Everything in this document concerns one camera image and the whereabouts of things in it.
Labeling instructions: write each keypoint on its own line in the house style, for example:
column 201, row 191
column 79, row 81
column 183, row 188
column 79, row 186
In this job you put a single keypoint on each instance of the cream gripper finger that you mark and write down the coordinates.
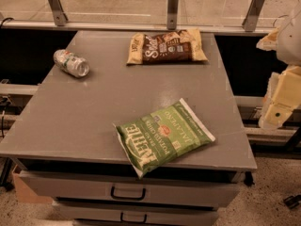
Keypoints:
column 268, row 42
column 282, row 97

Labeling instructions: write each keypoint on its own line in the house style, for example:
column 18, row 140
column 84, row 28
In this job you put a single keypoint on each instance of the silver green 7up can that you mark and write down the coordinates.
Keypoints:
column 71, row 63

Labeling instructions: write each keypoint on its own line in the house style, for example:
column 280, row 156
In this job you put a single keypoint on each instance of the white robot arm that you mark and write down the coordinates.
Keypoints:
column 289, row 39

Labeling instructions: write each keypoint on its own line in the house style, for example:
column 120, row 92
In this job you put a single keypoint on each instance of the brown yellow snack bag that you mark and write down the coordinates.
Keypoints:
column 181, row 45

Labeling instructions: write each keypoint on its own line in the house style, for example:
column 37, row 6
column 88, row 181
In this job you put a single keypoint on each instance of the green Kettle chips bag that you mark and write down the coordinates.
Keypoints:
column 162, row 136

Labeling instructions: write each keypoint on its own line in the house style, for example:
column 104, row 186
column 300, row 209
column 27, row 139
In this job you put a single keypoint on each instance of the right metal bracket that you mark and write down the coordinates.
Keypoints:
column 250, row 22

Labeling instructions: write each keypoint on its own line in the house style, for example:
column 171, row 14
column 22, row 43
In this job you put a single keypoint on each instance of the metal bracket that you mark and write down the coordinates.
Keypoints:
column 60, row 18
column 172, row 14
column 250, row 22

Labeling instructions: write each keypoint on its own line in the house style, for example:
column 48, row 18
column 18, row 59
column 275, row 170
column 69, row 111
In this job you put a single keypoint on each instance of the middle metal bracket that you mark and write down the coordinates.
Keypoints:
column 172, row 14

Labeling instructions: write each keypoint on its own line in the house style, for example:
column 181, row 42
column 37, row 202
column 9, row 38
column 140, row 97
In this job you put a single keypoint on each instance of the black upper drawer handle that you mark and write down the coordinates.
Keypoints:
column 127, row 194

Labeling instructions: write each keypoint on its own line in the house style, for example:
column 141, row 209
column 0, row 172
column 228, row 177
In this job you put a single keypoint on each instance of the black drawer handle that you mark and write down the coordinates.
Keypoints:
column 127, row 194
column 124, row 217

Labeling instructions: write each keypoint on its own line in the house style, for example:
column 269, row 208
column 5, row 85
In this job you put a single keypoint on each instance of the black lower drawer handle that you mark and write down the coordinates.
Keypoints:
column 124, row 217

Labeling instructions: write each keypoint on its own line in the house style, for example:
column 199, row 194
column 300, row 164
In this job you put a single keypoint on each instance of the left metal bracket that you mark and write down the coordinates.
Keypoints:
column 60, row 18

